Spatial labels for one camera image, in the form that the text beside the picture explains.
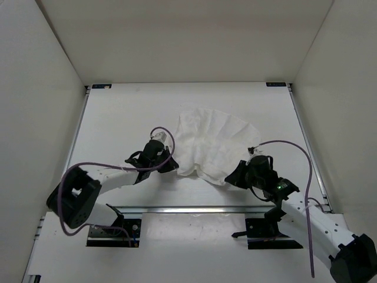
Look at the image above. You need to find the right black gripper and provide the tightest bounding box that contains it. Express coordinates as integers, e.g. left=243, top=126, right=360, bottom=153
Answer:
left=225, top=160, right=264, bottom=190

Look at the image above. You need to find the white pleated skirt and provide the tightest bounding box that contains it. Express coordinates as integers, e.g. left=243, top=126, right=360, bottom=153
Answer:
left=173, top=108, right=261, bottom=186

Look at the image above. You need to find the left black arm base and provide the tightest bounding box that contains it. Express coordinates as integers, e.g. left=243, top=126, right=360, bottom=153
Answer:
left=87, top=204, right=142, bottom=248

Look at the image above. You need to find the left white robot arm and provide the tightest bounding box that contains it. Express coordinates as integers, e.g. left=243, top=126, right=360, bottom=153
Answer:
left=46, top=139, right=179, bottom=235

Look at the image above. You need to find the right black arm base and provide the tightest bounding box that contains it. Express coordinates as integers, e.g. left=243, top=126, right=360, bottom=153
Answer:
left=232, top=208, right=303, bottom=250

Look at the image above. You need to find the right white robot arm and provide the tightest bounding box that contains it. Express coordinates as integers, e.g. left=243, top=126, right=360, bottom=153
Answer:
left=225, top=155, right=376, bottom=282

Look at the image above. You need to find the right blue corner label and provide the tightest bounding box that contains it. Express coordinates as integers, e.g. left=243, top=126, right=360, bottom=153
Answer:
left=266, top=82, right=286, bottom=87

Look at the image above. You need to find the blue corner label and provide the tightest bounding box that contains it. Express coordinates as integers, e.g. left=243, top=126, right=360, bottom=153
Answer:
left=266, top=82, right=286, bottom=87
left=91, top=84, right=112, bottom=89

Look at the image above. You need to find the left blue corner label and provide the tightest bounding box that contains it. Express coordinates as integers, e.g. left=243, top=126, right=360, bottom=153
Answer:
left=91, top=84, right=112, bottom=89

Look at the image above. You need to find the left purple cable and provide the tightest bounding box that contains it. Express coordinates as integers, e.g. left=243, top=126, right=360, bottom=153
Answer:
left=57, top=126, right=177, bottom=236

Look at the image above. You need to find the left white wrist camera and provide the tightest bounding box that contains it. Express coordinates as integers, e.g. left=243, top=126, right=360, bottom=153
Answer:
left=150, top=131, right=167, bottom=144

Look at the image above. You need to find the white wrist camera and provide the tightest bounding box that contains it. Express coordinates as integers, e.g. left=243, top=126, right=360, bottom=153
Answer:
left=247, top=146, right=265, bottom=161
left=150, top=131, right=167, bottom=144

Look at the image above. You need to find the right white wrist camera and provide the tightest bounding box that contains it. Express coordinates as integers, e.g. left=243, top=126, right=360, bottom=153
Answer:
left=247, top=146, right=265, bottom=161

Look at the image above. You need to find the aluminium front rail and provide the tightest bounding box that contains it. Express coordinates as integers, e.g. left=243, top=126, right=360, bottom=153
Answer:
left=117, top=206, right=272, bottom=214

